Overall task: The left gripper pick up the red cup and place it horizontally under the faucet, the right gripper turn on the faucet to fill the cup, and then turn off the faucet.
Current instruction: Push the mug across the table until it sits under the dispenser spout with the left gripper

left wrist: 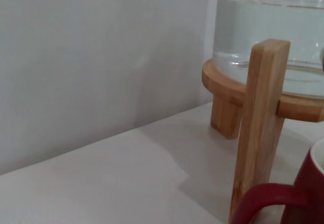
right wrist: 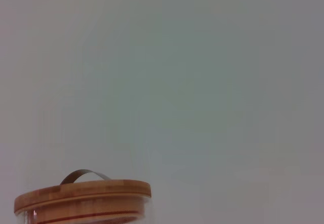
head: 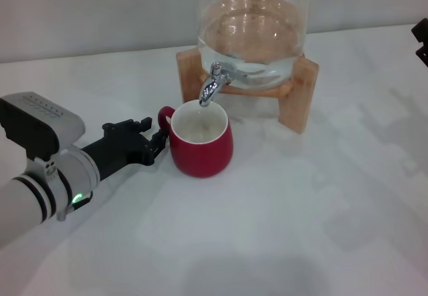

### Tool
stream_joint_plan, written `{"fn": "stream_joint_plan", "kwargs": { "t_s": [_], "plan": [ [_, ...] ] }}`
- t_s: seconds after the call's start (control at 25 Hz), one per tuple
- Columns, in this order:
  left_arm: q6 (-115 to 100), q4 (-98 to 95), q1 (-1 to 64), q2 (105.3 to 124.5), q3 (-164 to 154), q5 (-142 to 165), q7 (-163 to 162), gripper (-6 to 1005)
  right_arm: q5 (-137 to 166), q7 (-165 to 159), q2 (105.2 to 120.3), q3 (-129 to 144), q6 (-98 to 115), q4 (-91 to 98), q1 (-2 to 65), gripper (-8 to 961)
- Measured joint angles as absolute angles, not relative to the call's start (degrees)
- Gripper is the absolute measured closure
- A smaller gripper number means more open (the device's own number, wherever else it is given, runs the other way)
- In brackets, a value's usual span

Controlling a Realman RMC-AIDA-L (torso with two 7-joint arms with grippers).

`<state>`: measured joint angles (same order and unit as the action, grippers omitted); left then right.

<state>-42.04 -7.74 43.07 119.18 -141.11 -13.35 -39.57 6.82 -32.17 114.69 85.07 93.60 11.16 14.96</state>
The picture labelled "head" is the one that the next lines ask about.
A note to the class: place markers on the glass water dispenser jar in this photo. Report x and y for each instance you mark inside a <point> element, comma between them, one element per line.
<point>250,35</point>

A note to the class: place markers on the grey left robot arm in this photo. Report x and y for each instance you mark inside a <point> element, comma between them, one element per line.
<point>40,192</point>

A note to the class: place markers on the wooden dispenser stand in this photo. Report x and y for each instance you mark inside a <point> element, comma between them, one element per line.
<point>297,102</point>

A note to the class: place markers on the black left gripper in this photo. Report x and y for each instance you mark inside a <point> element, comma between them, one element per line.
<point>123,152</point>

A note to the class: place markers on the chrome faucet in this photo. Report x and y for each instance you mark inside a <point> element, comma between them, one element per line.
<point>209,90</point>

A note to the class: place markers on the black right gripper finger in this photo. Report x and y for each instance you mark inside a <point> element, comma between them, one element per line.
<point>423,30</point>

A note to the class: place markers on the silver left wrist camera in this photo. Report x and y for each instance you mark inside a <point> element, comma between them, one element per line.
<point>40,122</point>

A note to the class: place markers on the red ceramic cup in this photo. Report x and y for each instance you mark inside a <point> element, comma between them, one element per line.
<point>204,155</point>

